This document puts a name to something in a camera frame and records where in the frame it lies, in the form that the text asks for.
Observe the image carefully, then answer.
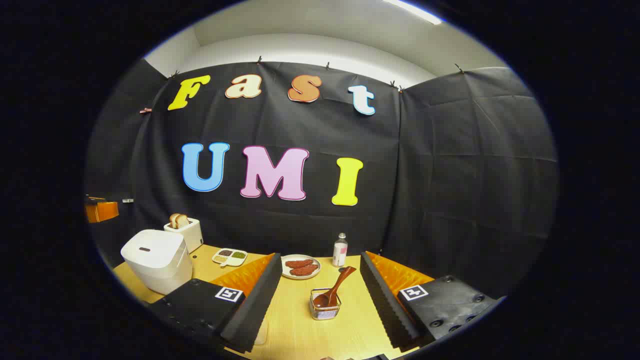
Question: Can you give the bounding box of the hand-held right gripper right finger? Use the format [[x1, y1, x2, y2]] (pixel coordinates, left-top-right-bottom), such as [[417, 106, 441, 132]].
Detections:
[[360, 251, 507, 351]]

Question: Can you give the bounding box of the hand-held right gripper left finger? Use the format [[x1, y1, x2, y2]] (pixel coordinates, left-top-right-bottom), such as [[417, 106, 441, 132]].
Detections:
[[148, 252, 284, 354]]

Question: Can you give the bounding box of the brown wooden spoon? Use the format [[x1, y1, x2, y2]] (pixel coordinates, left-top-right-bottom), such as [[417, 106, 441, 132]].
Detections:
[[313, 266, 357, 308]]

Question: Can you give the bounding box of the metal wire chopstick holder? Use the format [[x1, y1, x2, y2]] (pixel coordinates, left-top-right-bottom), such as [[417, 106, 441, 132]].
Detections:
[[309, 287, 342, 321]]

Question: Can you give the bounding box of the white rice cooker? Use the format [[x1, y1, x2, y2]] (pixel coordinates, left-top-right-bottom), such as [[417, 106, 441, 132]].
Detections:
[[120, 229, 194, 296]]

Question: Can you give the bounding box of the round white plate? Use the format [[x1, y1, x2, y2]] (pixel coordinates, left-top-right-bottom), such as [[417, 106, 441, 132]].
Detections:
[[280, 254, 322, 280]]

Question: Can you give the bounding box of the white divided grain dish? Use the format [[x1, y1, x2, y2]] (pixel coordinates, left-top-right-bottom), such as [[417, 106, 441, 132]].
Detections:
[[212, 248, 248, 267]]

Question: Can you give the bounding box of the clear bottle with pink label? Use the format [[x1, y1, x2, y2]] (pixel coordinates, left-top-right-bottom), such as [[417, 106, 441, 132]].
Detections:
[[332, 232, 349, 268]]

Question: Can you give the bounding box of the white toaster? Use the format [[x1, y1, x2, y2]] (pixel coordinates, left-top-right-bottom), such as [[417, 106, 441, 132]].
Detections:
[[163, 218, 204, 254]]

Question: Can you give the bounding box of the black backdrop cloth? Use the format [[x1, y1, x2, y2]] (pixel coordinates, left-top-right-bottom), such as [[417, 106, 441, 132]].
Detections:
[[85, 59, 559, 301]]

